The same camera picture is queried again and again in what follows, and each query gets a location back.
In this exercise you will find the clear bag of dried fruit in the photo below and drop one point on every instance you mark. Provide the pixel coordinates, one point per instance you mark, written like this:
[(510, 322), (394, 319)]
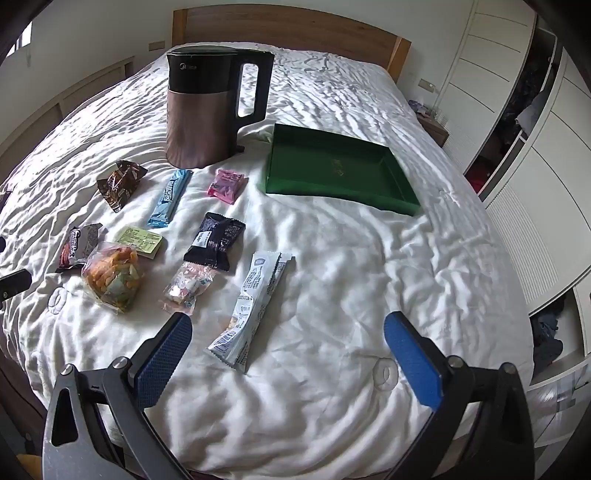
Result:
[(115, 277)]

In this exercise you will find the green cardboard tray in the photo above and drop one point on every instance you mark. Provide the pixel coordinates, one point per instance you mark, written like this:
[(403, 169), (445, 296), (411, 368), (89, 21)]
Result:
[(337, 170)]

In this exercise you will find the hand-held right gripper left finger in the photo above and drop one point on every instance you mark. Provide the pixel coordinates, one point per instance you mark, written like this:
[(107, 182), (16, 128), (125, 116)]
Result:
[(166, 360)]

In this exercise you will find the pink candy packet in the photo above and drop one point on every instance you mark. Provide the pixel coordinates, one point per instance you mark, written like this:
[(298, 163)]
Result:
[(226, 185)]

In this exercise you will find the red garment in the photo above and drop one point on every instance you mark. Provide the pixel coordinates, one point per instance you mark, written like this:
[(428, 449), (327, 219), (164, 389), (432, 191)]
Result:
[(475, 177)]

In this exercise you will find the dark hanging clothes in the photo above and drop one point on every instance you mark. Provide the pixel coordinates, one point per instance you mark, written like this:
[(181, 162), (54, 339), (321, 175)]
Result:
[(531, 92)]

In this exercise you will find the wall socket plate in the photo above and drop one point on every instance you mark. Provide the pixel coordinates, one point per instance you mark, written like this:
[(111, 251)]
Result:
[(157, 45), (427, 84)]

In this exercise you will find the wooden headboard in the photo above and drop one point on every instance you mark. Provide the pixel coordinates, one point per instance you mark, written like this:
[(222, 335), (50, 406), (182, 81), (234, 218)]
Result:
[(295, 27)]

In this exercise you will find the white wardrobe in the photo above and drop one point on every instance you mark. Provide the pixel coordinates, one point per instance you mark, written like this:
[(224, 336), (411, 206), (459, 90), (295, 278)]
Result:
[(531, 175)]

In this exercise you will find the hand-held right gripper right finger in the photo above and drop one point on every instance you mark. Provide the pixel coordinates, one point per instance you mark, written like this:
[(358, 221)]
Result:
[(411, 360)]

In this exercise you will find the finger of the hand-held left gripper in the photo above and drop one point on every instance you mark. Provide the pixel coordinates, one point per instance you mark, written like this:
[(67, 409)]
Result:
[(14, 282)]

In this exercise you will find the red and black snack packet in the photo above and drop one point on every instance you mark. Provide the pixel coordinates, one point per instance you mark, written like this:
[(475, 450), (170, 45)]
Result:
[(77, 247)]

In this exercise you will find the wooden nightstand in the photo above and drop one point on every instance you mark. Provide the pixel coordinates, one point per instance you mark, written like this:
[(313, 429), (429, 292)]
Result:
[(435, 130)]

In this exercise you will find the crumpled cloth on nightstand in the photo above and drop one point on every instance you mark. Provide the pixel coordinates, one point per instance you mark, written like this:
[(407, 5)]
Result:
[(422, 108)]

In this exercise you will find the copper and black electric kettle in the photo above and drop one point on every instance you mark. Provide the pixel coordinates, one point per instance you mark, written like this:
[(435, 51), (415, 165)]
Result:
[(207, 110)]

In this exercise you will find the pile of blue clothes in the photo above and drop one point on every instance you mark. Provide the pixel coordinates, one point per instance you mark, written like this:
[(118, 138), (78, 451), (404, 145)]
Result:
[(547, 337)]

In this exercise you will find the white quilted bed cover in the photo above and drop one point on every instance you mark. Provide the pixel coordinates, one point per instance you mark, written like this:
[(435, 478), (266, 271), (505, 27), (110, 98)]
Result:
[(351, 286)]

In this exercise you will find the brown snack packet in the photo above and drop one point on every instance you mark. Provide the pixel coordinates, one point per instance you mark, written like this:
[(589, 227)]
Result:
[(121, 183)]

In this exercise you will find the long white snack packet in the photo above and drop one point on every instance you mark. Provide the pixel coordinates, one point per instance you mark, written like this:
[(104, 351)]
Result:
[(249, 314)]

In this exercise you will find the light blue candy stick packet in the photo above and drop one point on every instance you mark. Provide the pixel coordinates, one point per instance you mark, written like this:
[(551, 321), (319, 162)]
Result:
[(170, 197)]

